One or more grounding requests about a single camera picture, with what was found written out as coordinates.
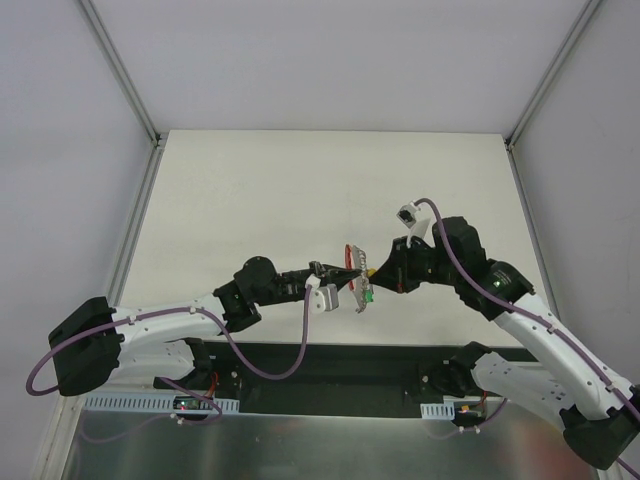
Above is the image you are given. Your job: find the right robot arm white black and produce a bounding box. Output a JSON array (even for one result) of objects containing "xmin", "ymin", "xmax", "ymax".
[{"xmin": 370, "ymin": 209, "xmax": 639, "ymax": 470}]

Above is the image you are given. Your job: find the aluminium side rail left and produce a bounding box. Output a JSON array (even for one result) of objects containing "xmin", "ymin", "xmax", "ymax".
[{"xmin": 105, "ymin": 143, "xmax": 164, "ymax": 305}]

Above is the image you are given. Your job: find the white slotted cable duct right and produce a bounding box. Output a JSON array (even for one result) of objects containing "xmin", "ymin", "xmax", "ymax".
[{"xmin": 420, "ymin": 401, "xmax": 456, "ymax": 421}]

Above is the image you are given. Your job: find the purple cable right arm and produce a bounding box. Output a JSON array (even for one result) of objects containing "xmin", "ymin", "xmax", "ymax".
[{"xmin": 417, "ymin": 198, "xmax": 640, "ymax": 476}]

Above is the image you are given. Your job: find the white slotted cable duct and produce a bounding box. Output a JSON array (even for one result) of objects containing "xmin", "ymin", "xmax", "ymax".
[
  {"xmin": 420, "ymin": 401, "xmax": 456, "ymax": 421},
  {"xmin": 84, "ymin": 392, "xmax": 240, "ymax": 414}
]

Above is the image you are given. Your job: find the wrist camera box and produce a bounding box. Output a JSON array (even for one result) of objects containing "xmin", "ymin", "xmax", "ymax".
[
  {"xmin": 304, "ymin": 275, "xmax": 339, "ymax": 314},
  {"xmin": 396, "ymin": 200, "xmax": 431, "ymax": 248}
]

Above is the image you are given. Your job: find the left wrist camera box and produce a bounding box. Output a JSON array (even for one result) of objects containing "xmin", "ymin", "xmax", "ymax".
[{"xmin": 304, "ymin": 275, "xmax": 339, "ymax": 314}]

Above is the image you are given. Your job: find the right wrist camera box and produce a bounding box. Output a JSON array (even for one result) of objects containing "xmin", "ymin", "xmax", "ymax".
[{"xmin": 396, "ymin": 200, "xmax": 431, "ymax": 248}]

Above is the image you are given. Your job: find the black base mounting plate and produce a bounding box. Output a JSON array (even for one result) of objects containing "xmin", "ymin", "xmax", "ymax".
[{"xmin": 149, "ymin": 339, "xmax": 546, "ymax": 416}]

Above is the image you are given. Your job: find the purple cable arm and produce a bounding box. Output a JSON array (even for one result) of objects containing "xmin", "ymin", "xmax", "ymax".
[
  {"xmin": 417, "ymin": 198, "xmax": 640, "ymax": 476},
  {"xmin": 25, "ymin": 279, "xmax": 319, "ymax": 444}
]

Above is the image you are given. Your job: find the white slotted cable duct left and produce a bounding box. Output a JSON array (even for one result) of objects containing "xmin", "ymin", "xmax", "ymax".
[{"xmin": 84, "ymin": 392, "xmax": 240, "ymax": 414}]

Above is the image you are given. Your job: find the aluminium frame post right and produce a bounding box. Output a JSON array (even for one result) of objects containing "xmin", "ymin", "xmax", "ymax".
[{"xmin": 504, "ymin": 0, "xmax": 604, "ymax": 152}]

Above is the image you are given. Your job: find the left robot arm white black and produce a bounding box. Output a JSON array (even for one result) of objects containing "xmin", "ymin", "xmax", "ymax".
[{"xmin": 48, "ymin": 256, "xmax": 366, "ymax": 397}]

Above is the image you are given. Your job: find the steel key holder red handle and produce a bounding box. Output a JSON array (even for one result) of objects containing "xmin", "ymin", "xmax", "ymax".
[{"xmin": 344, "ymin": 244, "xmax": 374, "ymax": 314}]

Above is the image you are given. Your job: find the aluminium frame post left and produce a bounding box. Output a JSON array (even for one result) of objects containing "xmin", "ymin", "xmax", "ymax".
[{"xmin": 74, "ymin": 0, "xmax": 164, "ymax": 147}]

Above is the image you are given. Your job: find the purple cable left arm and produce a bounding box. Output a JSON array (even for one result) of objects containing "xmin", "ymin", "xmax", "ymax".
[{"xmin": 25, "ymin": 279, "xmax": 319, "ymax": 444}]

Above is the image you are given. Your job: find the aluminium frame post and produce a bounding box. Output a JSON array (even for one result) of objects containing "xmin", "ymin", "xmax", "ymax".
[
  {"xmin": 74, "ymin": 0, "xmax": 164, "ymax": 147},
  {"xmin": 504, "ymin": 0, "xmax": 604, "ymax": 152}
]

